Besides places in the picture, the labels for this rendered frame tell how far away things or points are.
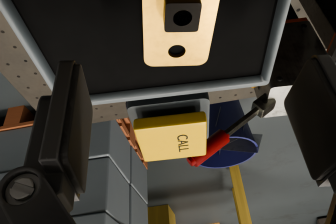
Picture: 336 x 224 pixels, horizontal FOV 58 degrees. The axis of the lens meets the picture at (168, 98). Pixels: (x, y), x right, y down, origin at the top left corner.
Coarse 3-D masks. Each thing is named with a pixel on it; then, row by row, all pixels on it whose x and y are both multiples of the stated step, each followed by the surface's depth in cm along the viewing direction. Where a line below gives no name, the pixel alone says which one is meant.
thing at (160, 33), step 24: (144, 0) 15; (168, 0) 14; (192, 0) 14; (216, 0) 15; (144, 24) 16; (168, 24) 15; (192, 24) 15; (144, 48) 17; (168, 48) 17; (192, 48) 17
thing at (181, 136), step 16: (192, 112) 25; (144, 128) 24; (160, 128) 24; (176, 128) 25; (192, 128) 25; (144, 144) 26; (160, 144) 26; (176, 144) 27; (192, 144) 27; (144, 160) 29
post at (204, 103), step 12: (168, 96) 25; (180, 96) 25; (192, 96) 25; (204, 96) 25; (132, 108) 25; (144, 108) 25; (156, 108) 26; (168, 108) 26; (180, 108) 26; (192, 108) 26; (204, 108) 26; (132, 120) 27
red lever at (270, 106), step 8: (264, 96) 40; (256, 104) 39; (264, 104) 39; (272, 104) 39; (248, 112) 39; (256, 112) 39; (264, 112) 39; (240, 120) 38; (248, 120) 39; (232, 128) 38; (216, 136) 37; (224, 136) 37; (208, 144) 36; (216, 144) 36; (224, 144) 37; (208, 152) 36; (192, 160) 36; (200, 160) 36
